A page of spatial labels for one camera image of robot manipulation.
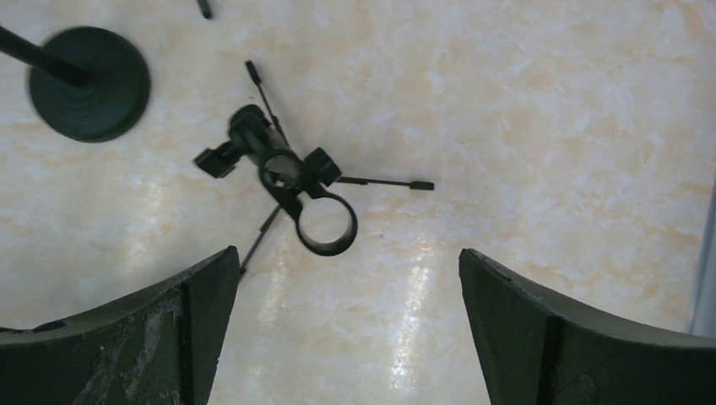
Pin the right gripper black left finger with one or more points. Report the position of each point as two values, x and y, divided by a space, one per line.
158 345

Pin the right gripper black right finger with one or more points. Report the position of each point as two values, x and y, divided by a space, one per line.
538 346

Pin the small black tripod stand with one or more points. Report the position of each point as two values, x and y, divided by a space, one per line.
256 134

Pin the round base clip stand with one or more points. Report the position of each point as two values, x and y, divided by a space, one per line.
86 83

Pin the shock mount tripod stand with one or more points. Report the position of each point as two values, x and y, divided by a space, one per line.
205 9

